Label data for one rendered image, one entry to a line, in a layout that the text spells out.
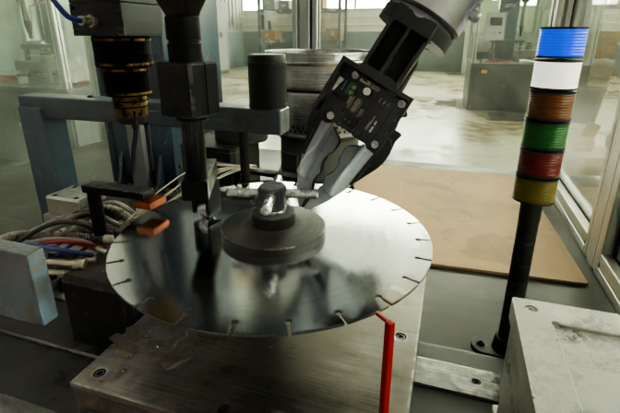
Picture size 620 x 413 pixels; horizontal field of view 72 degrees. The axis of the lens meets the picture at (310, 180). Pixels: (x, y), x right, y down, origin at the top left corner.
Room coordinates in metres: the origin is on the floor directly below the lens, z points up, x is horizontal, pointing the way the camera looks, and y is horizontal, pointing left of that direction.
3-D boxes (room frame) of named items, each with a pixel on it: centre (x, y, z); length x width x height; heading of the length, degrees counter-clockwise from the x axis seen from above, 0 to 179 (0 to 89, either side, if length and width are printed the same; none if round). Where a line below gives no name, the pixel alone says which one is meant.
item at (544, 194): (0.47, -0.26, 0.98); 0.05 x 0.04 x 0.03; 162
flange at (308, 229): (0.42, 0.04, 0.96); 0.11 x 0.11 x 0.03
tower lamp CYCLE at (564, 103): (0.47, -0.26, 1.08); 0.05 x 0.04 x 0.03; 162
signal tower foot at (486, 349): (0.47, -0.26, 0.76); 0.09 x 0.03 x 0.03; 72
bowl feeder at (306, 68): (1.20, -0.03, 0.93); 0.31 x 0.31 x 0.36
